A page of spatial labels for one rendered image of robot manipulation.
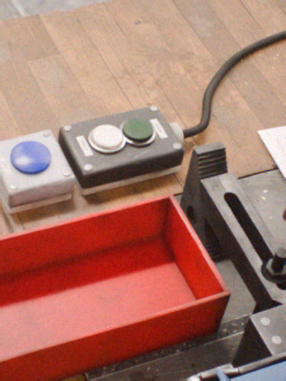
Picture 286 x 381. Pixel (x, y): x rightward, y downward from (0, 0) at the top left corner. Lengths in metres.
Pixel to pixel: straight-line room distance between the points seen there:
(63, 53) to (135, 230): 0.27
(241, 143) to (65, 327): 0.30
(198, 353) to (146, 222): 0.13
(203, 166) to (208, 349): 0.17
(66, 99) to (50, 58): 0.07
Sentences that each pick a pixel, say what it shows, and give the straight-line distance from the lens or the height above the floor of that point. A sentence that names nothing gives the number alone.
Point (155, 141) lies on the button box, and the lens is 1.06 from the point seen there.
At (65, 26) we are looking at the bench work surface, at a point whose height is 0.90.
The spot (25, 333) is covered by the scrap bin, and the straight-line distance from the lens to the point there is 0.94.
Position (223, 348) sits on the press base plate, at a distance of 0.96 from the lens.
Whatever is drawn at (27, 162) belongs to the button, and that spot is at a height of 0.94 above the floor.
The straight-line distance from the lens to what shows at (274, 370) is 0.85.
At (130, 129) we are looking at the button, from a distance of 1.06.
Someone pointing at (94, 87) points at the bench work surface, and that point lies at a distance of 1.15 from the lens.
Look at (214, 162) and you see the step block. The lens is 0.99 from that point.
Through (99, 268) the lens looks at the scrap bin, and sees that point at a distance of 0.99.
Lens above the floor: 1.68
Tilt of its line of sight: 47 degrees down
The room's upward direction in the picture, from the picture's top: 12 degrees clockwise
